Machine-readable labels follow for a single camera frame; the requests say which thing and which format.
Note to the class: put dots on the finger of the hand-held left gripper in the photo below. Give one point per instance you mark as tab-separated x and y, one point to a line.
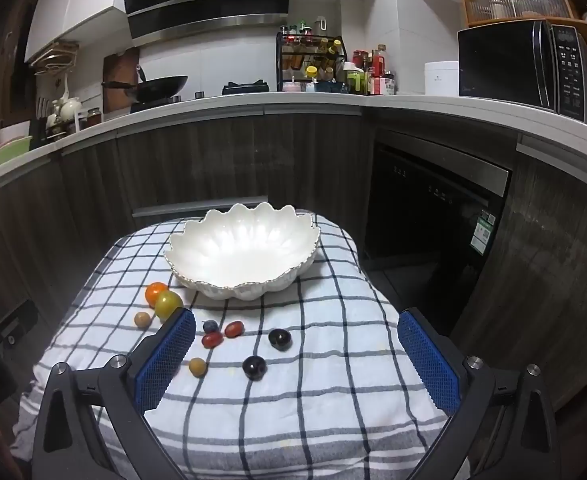
3	342

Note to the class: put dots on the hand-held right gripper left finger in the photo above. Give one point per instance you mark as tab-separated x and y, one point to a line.
166	360

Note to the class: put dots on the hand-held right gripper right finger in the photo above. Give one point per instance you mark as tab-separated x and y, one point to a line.
428	365

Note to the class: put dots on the small orange kumquat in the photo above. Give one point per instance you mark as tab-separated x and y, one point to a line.
198	366

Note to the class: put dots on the tan longan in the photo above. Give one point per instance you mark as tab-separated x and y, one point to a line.
142	319

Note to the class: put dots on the red cherry tomato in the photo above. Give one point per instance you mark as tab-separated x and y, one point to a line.
212	340
233	329

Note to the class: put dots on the green apple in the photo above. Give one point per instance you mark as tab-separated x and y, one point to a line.
167	305

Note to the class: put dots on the blueberry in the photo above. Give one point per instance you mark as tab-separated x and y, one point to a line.
210	326

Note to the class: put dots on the orange tangerine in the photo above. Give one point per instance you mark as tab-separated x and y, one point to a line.
154	291

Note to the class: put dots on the dark purple grape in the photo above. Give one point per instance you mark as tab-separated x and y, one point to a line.
254	366
279	338

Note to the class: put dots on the white scalloped bowl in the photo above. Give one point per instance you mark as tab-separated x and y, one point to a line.
243	255

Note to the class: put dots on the blue checked white cloth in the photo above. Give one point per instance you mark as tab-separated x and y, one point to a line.
323	360

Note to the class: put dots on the black dishwasher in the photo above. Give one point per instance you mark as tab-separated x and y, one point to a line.
423	220

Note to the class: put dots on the green label sticker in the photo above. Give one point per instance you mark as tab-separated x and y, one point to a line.
483	230

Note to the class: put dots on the green basin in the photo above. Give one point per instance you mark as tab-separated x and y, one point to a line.
8	152

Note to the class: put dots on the dark wood kitchen cabinets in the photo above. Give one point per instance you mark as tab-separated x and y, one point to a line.
198	170

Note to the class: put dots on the brown jar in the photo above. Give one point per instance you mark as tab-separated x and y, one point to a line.
93	119

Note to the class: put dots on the white teapot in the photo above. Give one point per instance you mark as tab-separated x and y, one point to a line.
68	109

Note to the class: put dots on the black wok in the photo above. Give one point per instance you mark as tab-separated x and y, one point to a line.
158	87

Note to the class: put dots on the black gas stove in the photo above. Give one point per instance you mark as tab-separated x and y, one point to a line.
246	89

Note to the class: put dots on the white round container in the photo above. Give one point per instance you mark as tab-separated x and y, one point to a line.
442	80

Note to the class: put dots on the brown cutting board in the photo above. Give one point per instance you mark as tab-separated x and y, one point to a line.
121	67

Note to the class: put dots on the red bottle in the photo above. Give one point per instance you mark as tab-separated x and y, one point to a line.
379	66

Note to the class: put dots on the black microwave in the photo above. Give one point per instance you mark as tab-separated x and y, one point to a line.
503	60

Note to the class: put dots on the red lid jar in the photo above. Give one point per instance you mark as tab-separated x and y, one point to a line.
360	57

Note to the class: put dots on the group of seasoning bottles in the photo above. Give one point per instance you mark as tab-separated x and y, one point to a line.
313	52

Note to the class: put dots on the wall utensil rack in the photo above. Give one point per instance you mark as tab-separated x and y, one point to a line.
53	55

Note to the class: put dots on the white wall cabinet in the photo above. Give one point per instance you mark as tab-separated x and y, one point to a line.
73	5

